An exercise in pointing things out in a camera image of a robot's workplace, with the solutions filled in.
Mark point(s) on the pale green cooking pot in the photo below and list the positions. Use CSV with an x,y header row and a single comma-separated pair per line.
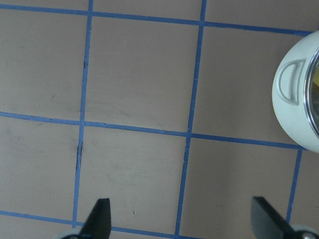
x,y
288,93

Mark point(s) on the yellow corn cob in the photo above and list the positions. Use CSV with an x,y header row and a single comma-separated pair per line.
x,y
316,77

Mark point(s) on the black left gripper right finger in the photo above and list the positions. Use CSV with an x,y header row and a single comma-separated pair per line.
x,y
267,223

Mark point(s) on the glass pot lid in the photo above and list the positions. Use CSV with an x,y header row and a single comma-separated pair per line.
x,y
312,94

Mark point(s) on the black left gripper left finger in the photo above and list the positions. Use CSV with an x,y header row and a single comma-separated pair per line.
x,y
98,223

